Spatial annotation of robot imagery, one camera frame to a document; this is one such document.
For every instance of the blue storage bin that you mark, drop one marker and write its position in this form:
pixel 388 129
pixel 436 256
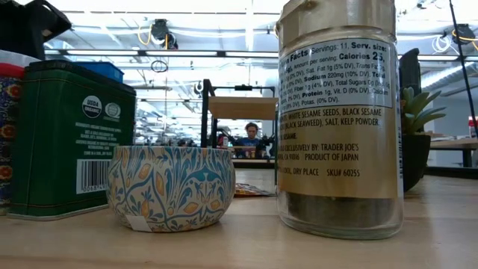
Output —
pixel 104 71

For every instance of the red-lid patterned tin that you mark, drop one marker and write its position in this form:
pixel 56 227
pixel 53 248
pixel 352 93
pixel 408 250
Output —
pixel 7 130

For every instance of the thin black rod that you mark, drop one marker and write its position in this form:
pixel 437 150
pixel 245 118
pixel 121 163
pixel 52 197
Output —
pixel 461 56

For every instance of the green tin black lid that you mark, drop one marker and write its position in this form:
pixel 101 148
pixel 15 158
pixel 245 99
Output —
pixel 56 149

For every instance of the succulent plant black pot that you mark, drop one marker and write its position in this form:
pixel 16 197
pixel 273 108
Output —
pixel 414 160

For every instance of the person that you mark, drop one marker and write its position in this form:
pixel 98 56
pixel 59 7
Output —
pixel 249 143

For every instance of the patterned candle tin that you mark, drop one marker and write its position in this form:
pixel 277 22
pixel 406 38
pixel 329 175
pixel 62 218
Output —
pixel 168 187

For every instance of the gold-lid sesame jar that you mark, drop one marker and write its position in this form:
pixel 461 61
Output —
pixel 336 149

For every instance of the wooden table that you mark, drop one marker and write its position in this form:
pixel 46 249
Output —
pixel 455 143

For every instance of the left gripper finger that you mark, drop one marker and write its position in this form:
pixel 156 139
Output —
pixel 56 20

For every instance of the orange taco seasoning packet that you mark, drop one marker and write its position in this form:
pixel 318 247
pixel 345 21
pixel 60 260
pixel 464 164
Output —
pixel 250 190

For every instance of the red white container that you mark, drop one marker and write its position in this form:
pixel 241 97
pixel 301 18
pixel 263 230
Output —
pixel 473 129

